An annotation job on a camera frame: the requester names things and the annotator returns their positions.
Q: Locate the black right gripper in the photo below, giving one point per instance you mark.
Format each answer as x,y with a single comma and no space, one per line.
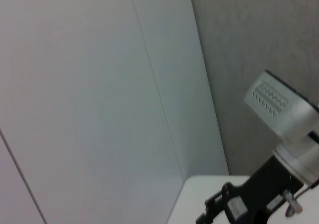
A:
269,184

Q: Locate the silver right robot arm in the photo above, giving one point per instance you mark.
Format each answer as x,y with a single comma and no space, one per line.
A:
299,160

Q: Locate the small silver bracket screw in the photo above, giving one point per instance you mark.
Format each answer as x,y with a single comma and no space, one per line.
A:
291,204

